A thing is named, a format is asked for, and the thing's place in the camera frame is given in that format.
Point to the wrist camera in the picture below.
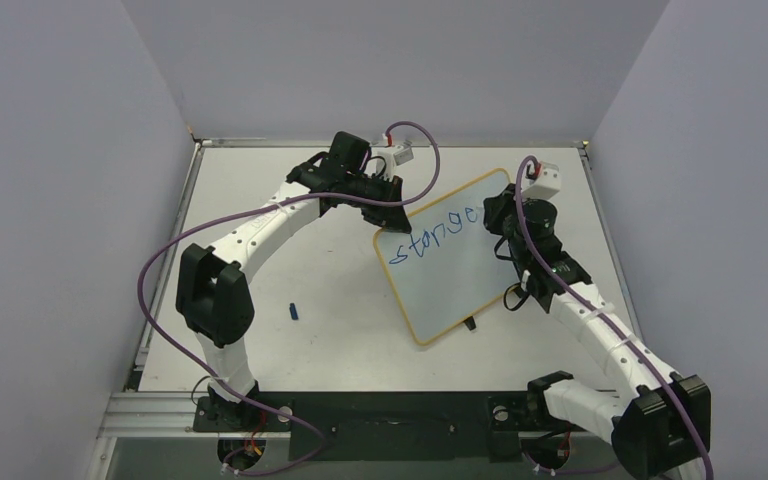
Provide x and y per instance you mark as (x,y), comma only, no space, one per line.
(389,158)
(543,181)

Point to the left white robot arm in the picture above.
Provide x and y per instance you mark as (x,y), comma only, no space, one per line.
(213,284)

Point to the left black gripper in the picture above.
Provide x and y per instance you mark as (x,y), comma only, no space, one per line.
(390,217)

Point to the left black whiteboard clip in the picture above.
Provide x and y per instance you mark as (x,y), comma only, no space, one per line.
(470,323)

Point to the yellow framed whiteboard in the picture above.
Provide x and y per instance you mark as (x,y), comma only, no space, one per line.
(445,270)

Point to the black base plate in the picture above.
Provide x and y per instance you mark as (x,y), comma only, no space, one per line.
(383,426)

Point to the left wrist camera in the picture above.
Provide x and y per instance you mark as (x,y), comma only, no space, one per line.
(389,158)

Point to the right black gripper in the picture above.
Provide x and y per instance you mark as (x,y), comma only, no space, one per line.
(499,216)

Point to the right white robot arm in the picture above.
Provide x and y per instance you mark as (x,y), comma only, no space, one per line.
(656,419)

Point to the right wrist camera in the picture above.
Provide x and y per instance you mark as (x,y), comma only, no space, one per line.
(543,181)

